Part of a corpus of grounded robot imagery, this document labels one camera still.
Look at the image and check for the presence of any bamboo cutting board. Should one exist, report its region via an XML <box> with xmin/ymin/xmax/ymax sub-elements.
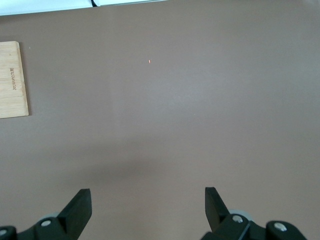
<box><xmin>0</xmin><ymin>41</ymin><xmax>33</xmax><ymax>120</ymax></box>

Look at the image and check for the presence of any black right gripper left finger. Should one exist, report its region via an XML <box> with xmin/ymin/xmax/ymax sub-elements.
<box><xmin>0</xmin><ymin>188</ymin><xmax>92</xmax><ymax>240</ymax></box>

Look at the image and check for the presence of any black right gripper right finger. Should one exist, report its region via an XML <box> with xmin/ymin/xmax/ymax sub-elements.
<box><xmin>203</xmin><ymin>186</ymin><xmax>307</xmax><ymax>240</ymax></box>

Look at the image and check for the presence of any brown table cover mat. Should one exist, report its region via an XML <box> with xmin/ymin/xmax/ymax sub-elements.
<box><xmin>0</xmin><ymin>0</ymin><xmax>320</xmax><ymax>240</ymax></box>

